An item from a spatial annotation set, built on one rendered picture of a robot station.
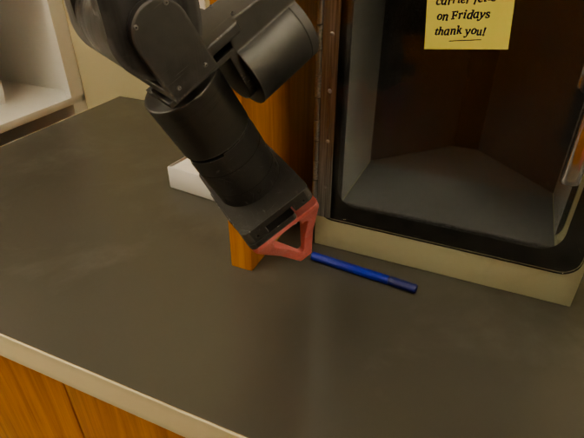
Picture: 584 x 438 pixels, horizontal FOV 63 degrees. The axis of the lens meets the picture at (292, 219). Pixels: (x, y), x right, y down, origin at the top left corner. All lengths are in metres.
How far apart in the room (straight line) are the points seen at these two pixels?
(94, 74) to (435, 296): 1.08
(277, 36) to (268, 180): 0.11
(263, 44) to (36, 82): 1.25
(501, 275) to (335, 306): 0.20
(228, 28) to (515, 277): 0.45
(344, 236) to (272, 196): 0.28
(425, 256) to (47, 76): 1.18
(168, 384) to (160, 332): 0.07
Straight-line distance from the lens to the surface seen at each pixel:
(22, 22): 1.53
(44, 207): 0.84
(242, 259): 0.62
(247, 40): 0.35
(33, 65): 1.55
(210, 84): 0.33
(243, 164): 0.36
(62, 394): 0.70
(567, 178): 0.50
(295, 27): 0.36
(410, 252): 0.63
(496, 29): 0.51
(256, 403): 0.48
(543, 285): 0.63
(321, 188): 0.60
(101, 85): 1.40
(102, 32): 0.29
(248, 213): 0.38
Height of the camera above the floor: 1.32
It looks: 32 degrees down
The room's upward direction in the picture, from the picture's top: straight up
